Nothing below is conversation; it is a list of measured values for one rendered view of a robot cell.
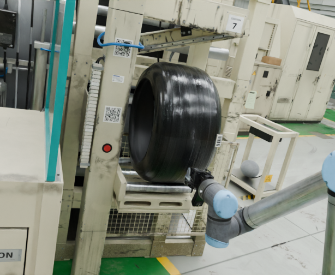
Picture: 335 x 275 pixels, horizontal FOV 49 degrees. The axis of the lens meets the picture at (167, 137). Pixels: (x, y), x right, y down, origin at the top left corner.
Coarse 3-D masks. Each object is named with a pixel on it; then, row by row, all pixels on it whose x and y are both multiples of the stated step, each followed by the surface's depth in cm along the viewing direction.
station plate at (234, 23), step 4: (232, 16) 190; (236, 16) 191; (228, 20) 190; (232, 20) 191; (236, 20) 191; (240, 20) 192; (228, 24) 191; (232, 24) 191; (236, 24) 192; (240, 24) 193; (228, 28) 192; (232, 28) 192; (236, 28) 193; (240, 28) 194; (240, 32) 194
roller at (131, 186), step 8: (128, 184) 169; (136, 184) 171; (144, 184) 172; (152, 184) 173; (160, 184) 175; (168, 184) 176; (176, 184) 178; (184, 184) 180; (160, 192) 176; (168, 192) 177; (176, 192) 178; (184, 192) 179
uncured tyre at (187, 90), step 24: (144, 72) 179; (168, 72) 161; (192, 72) 166; (144, 96) 200; (168, 96) 154; (192, 96) 156; (216, 96) 162; (144, 120) 205; (168, 120) 152; (192, 120) 154; (216, 120) 159; (144, 144) 203; (168, 144) 153; (192, 144) 156; (144, 168) 166; (168, 168) 160
